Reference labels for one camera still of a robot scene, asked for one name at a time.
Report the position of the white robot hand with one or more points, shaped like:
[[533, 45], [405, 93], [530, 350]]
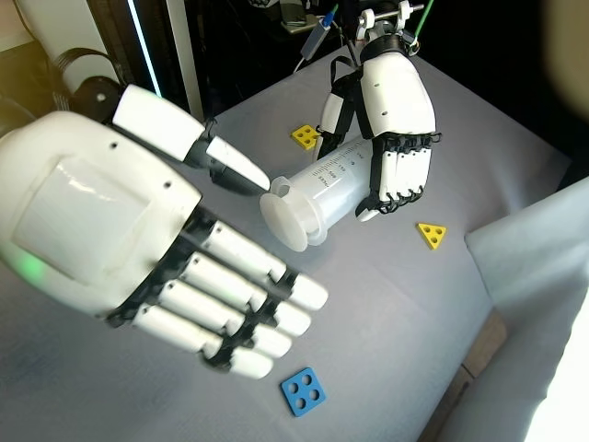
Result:
[[92, 207], [396, 101]]

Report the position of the large clear plastic syringe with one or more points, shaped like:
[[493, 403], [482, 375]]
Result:
[[331, 184]]

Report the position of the yellow four-hole square block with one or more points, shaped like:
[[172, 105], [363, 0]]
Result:
[[305, 133]]

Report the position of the grey adapter with blue plug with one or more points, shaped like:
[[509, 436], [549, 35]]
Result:
[[315, 39]]

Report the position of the yellow three-hole triangle block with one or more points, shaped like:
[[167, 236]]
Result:
[[432, 241]]

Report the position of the grey table cloth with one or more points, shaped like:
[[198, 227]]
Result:
[[391, 299]]

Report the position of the light grey padded panel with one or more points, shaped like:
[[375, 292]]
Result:
[[543, 276]]

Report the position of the brown cardboard piece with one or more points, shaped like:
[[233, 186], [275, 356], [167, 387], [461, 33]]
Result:
[[483, 350]]

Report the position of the blue four-hole square block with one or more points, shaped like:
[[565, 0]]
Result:
[[291, 387]]

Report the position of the white post with light strip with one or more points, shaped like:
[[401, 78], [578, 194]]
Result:
[[179, 46]]

